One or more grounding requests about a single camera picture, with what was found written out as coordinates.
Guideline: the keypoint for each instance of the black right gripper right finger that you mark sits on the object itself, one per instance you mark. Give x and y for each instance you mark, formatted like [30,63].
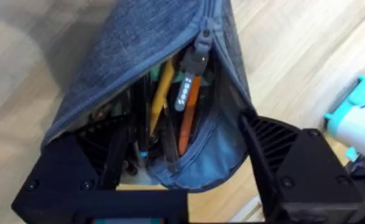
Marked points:
[306,174]

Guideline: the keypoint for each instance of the blue denim zip bag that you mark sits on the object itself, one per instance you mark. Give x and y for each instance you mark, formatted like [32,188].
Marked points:
[138,46]

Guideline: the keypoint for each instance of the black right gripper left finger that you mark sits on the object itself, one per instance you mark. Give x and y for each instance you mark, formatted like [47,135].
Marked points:
[61,168]

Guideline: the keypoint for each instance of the turquoise and white case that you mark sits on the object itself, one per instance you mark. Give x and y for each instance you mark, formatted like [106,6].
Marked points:
[359,124]

